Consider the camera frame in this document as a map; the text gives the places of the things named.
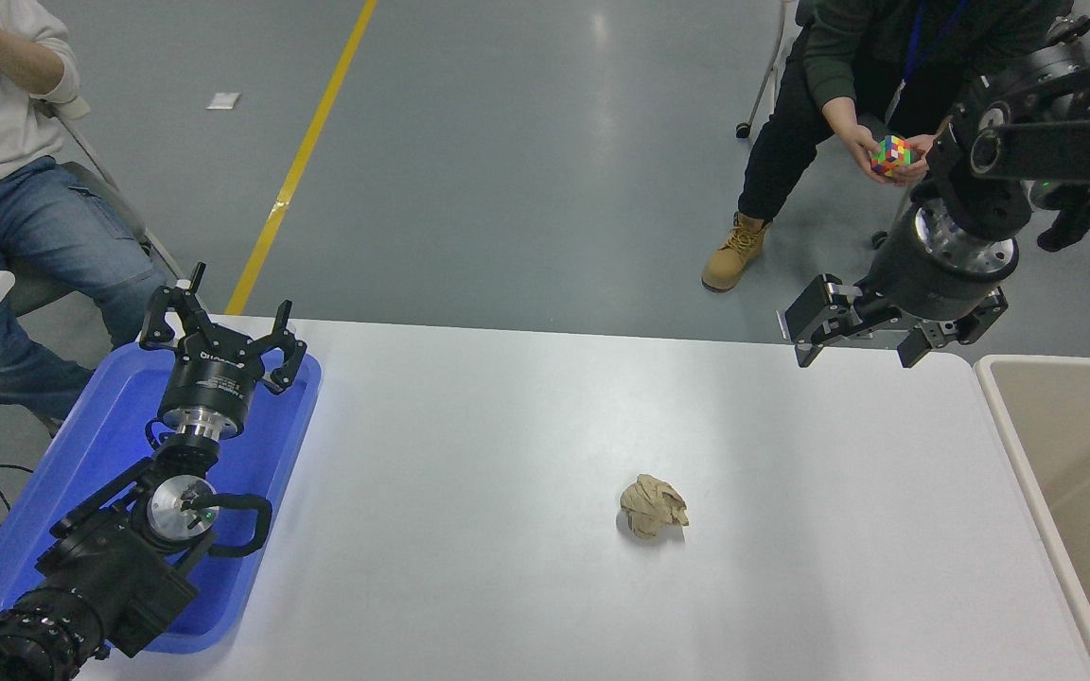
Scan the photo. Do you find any grey chair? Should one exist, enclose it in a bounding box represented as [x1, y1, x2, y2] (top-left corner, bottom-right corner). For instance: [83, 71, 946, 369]
[6, 95, 188, 318]

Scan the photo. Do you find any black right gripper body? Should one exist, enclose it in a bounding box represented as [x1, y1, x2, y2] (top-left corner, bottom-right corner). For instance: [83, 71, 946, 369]
[862, 212, 1006, 324]

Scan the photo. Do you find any colourful puzzle cube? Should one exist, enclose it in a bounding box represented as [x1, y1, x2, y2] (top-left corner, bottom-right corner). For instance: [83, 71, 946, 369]
[870, 135, 917, 179]

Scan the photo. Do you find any blue plastic tray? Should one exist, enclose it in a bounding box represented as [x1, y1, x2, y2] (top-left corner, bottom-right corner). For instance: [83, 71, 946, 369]
[0, 340, 323, 655]

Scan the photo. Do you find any person's right hand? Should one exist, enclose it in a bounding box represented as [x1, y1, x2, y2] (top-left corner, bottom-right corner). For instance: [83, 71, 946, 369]
[836, 123, 898, 185]

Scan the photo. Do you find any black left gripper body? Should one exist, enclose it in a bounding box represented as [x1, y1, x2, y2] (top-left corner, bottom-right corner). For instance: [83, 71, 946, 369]
[159, 339, 264, 423]

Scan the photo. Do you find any person's left hand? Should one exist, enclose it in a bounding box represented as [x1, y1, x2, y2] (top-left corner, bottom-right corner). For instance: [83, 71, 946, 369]
[893, 132, 939, 185]

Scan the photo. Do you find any tan paper ball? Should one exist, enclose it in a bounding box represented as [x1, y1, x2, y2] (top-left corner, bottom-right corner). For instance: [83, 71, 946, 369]
[619, 474, 690, 541]

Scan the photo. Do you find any white-framed castor chair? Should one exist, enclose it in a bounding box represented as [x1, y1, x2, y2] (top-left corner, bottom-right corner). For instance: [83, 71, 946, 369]
[736, 0, 806, 140]

